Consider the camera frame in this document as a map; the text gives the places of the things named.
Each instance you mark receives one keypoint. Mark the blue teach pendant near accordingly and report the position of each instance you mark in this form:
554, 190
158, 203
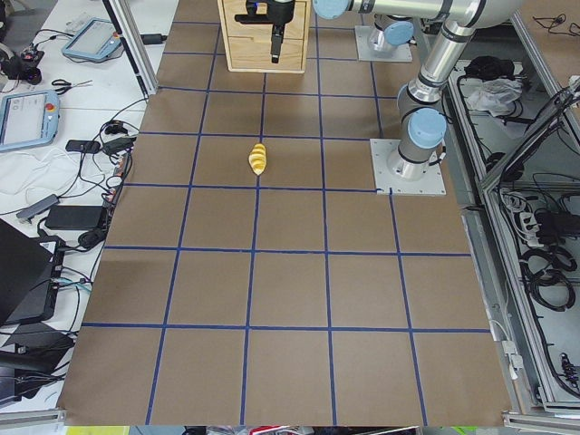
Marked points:
29, 119

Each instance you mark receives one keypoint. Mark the aluminium frame post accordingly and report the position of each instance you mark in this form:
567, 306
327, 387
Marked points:
126, 28

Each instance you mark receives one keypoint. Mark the black handled scissors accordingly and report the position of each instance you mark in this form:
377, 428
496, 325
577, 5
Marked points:
61, 86

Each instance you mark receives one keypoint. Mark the black laptop computer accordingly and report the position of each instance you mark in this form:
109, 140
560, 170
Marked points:
29, 269

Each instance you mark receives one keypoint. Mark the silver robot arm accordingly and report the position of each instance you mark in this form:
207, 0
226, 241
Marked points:
381, 21
423, 127

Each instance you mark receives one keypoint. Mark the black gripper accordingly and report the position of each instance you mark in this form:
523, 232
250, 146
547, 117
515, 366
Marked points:
281, 12

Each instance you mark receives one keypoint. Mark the black phone device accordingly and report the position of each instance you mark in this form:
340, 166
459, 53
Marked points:
83, 146

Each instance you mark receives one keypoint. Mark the crumpled white cloth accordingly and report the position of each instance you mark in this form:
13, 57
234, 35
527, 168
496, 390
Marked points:
497, 97

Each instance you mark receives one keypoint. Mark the wooden drawer cabinet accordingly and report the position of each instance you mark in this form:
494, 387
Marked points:
261, 10

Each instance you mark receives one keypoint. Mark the black power adapter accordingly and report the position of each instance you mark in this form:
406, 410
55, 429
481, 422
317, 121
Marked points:
67, 217

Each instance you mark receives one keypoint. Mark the wooden drawer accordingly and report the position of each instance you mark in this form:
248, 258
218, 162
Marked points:
252, 53
293, 30

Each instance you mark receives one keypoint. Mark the blue teach pendant far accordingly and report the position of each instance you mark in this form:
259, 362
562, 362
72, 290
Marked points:
96, 42

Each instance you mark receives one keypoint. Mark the brown paper table mat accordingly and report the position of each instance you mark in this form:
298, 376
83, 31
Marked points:
300, 296

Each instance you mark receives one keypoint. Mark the blue teach pendant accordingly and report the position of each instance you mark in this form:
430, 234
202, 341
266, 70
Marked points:
96, 42
29, 119

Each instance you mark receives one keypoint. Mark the yellow toy croissant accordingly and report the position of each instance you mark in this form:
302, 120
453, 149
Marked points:
257, 159

